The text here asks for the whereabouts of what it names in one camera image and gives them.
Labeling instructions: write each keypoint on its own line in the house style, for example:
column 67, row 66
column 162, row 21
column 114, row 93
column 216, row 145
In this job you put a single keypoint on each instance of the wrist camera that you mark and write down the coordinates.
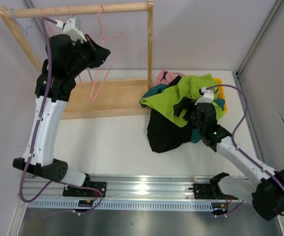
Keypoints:
column 207, row 95
column 71, row 27

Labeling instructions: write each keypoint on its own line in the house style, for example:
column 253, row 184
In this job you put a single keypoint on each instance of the pink hanger of teal shorts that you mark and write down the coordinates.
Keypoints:
column 57, row 13

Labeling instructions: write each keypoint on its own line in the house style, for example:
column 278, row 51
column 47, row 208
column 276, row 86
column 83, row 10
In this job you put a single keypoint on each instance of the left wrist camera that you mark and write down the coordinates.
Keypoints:
column 71, row 27

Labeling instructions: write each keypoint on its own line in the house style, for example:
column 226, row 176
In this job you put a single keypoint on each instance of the yellow plastic tray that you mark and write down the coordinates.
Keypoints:
column 221, row 93

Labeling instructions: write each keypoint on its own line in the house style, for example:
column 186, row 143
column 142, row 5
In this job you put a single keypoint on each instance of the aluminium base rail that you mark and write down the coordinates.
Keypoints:
column 136, row 193

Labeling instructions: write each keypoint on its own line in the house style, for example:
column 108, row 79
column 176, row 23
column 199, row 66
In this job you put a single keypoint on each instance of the pink hanger of patterned shorts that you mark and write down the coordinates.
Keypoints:
column 50, row 28

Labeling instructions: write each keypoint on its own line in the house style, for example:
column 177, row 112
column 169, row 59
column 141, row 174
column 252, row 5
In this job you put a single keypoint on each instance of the pink patterned shorts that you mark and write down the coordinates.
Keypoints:
column 166, row 77

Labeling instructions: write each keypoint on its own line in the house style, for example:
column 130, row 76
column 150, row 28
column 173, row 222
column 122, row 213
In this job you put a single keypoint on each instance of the wooden clothes rack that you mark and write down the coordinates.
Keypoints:
column 117, row 97

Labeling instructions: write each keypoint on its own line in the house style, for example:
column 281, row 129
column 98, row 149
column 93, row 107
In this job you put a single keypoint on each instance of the black shorts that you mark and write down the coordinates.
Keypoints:
column 164, row 135

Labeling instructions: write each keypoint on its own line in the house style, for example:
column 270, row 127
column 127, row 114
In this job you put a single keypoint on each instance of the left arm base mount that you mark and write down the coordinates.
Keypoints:
column 70, row 191

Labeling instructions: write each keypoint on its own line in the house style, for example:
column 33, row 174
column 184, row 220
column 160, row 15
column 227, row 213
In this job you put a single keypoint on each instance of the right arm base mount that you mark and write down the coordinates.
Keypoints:
column 205, row 191

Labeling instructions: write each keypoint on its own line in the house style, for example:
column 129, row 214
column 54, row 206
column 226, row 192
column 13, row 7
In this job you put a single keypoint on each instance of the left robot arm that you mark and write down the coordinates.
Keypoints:
column 53, row 89

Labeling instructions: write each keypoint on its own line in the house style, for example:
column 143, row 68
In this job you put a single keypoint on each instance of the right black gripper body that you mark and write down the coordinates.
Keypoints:
column 190, row 115

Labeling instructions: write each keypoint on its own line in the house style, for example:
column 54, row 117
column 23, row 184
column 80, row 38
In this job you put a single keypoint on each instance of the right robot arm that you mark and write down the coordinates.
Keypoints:
column 264, row 189

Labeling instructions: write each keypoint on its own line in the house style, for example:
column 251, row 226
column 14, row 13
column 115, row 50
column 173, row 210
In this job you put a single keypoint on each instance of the dark teal shorts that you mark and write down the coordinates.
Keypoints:
column 207, row 122

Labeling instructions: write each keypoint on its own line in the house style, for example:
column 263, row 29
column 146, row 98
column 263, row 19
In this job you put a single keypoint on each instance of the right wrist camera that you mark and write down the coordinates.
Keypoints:
column 207, row 95

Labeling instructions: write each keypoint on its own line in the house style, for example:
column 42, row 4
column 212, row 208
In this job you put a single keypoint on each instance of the lime green shorts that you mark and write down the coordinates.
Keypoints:
column 188, row 86

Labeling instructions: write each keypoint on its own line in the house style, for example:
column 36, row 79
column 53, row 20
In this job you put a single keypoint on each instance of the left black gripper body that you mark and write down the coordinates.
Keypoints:
column 87, row 55

